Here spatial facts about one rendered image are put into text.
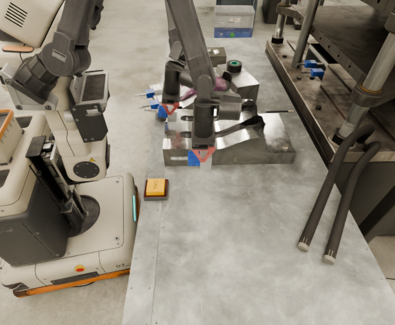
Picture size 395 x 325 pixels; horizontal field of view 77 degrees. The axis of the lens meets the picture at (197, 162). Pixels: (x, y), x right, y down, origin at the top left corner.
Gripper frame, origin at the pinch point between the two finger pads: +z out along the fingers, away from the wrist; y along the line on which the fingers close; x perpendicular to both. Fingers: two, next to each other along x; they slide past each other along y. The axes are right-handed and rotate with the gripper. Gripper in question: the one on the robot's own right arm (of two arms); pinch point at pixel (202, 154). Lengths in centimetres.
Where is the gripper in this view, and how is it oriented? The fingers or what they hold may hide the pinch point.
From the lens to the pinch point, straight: 80.1
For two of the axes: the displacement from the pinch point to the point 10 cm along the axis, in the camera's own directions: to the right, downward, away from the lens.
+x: -10.0, 0.2, -0.3
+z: -0.1, 7.0, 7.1
